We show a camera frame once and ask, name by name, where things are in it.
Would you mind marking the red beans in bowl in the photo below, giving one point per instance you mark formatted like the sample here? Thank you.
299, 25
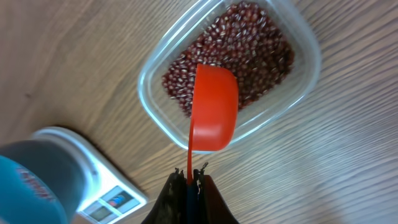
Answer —
38, 188

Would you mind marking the white digital kitchen scale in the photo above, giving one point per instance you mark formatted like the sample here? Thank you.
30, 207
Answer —
109, 196

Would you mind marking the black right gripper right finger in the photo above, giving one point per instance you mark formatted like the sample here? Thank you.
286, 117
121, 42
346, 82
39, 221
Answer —
213, 209

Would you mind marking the blue plastic bowl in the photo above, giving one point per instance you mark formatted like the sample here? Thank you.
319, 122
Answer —
54, 168

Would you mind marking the red measuring scoop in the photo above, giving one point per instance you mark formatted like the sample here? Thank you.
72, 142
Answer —
214, 112

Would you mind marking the clear plastic bean container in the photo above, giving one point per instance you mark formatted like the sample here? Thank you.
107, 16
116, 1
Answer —
166, 113

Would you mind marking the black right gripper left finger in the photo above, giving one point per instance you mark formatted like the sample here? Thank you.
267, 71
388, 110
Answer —
170, 206

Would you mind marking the red adzuki beans in container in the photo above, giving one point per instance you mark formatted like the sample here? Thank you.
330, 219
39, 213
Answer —
244, 40

